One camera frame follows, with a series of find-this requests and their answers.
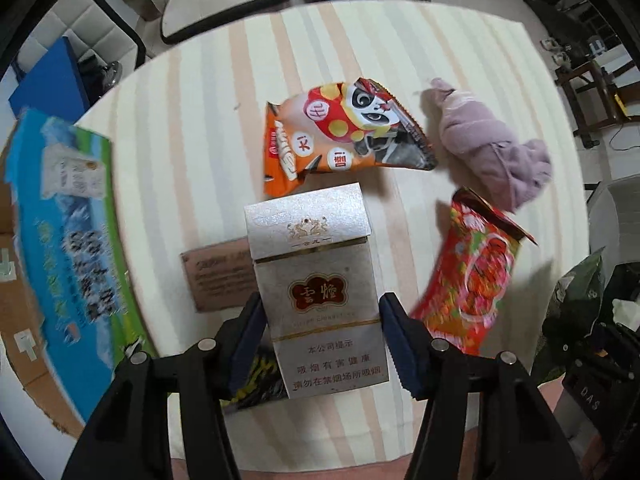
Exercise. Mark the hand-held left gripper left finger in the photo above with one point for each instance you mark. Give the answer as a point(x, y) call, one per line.
point(246, 340)

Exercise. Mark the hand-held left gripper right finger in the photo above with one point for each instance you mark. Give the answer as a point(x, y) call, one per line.
point(400, 345)

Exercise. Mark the silver cigarette box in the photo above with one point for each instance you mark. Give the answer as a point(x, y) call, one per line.
point(320, 290)

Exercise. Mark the red patterned snack bag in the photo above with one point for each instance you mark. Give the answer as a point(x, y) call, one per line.
point(467, 280)

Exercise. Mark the blue printed cardboard box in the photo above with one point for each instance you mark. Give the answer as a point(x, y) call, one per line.
point(60, 260)

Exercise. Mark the pink cloth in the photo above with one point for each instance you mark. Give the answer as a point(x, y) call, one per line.
point(487, 145)

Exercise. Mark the orange panda snack bag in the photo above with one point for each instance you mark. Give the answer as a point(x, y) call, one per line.
point(345, 130)

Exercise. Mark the black and yellow packet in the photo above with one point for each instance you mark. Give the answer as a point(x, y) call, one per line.
point(255, 385)

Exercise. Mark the brown flat packet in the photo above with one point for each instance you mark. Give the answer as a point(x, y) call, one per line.
point(217, 275)

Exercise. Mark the striped tablecloth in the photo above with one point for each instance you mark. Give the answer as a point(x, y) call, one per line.
point(320, 200)

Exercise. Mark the green patterned bag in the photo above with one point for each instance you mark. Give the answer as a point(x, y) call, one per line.
point(575, 310)

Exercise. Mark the wooden stool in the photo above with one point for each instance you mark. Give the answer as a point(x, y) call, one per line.
point(595, 95)

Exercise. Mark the blue board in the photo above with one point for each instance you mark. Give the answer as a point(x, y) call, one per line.
point(50, 75)

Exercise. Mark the white quilted chair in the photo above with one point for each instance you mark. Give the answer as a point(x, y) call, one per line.
point(100, 25)

